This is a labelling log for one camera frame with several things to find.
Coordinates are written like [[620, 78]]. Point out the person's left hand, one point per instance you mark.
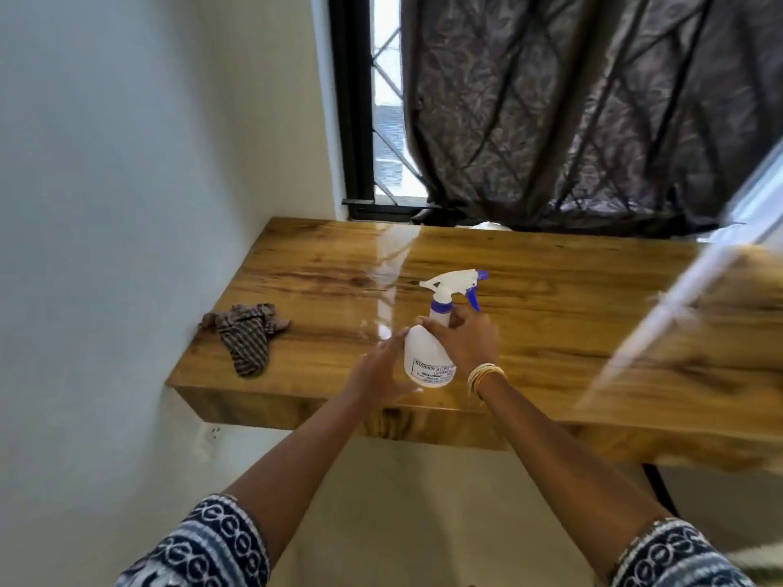
[[376, 372]]

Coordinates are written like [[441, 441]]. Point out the person's right hand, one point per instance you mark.
[[468, 342]]

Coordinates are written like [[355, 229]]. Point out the white spray bottle blue trigger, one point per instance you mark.
[[428, 360]]

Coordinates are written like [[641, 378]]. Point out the brown striped cleaning cloth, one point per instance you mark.
[[248, 336]]

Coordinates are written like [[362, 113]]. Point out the person's left forearm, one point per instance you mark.
[[293, 470]]

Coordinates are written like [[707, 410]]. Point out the person's right forearm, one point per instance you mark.
[[563, 476]]

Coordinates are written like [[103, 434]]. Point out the gold bangles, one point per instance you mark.
[[485, 375]]

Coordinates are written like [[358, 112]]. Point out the wooden table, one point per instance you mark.
[[550, 311]]

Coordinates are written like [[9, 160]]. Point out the blue white patterned top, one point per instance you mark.
[[202, 550]]

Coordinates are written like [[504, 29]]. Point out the black framed window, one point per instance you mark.
[[355, 103]]

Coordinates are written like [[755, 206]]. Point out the brown leaf-patterned curtain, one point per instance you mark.
[[581, 103]]

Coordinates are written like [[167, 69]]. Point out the white wall socket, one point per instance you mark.
[[211, 437]]

